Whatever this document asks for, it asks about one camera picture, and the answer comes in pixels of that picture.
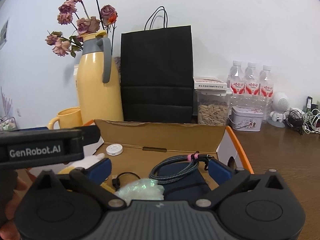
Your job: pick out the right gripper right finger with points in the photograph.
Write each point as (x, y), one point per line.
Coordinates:
(229, 182)

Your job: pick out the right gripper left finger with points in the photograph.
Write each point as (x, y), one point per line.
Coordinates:
(88, 181)

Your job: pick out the navy blue pouch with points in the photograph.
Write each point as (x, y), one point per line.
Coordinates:
(189, 188)

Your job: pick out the white round puck device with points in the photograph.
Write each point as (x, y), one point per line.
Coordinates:
(114, 149)

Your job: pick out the iridescent plastic wrap bundle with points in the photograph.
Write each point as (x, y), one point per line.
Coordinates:
(143, 189)

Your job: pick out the person hand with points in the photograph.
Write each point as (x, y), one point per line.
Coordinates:
(9, 230)

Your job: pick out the red orange cardboard box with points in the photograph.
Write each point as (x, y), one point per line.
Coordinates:
(146, 144)

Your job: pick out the yellow ceramic mug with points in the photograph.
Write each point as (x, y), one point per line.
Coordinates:
(67, 118)

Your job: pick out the white metal tin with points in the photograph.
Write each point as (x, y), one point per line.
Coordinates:
(245, 119)

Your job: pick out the clear seed container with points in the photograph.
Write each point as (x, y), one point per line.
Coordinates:
(213, 106)

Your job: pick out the white robot figurine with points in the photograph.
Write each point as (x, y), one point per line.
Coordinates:
(279, 105)

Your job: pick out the yellow thermos jug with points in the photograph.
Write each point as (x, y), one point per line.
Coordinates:
(98, 82)

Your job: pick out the white flat box on container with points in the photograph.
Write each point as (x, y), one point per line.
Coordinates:
(210, 83)

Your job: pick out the water bottle middle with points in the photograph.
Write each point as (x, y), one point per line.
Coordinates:
(252, 85)

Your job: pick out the water bottle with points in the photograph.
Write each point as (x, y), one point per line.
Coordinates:
(252, 85)
(266, 91)
(235, 82)

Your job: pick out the water bottle left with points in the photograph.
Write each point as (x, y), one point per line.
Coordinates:
(235, 82)

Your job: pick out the water bottle right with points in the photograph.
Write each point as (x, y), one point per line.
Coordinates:
(266, 91)

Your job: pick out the black paper shopping bag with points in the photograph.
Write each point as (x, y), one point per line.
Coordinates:
(156, 73)

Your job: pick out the dried pink rose bouquet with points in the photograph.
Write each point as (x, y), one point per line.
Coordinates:
(74, 12)

